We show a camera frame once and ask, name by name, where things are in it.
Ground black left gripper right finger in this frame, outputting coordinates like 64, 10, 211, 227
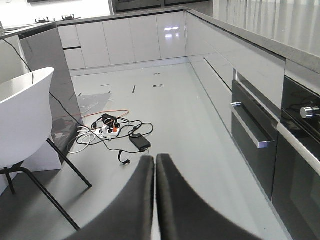
156, 153, 257, 240

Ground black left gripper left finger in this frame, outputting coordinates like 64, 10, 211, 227
68, 155, 155, 240

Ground black power adapter brick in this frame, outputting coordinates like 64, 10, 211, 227
129, 133, 152, 152

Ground white power strip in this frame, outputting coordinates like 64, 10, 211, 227
98, 125, 120, 139

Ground black built-in oven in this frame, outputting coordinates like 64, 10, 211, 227
272, 76, 320, 240

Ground white shell chair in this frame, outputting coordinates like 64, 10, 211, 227
0, 67, 92, 231

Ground white kitchen base cabinets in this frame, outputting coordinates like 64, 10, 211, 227
58, 11, 285, 129

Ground grey kitchen island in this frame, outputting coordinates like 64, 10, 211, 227
0, 21, 84, 176

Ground orange extension cable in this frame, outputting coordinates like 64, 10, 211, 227
81, 109, 130, 120

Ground black warming drawer steel handle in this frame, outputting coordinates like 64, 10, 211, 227
230, 80, 278, 199

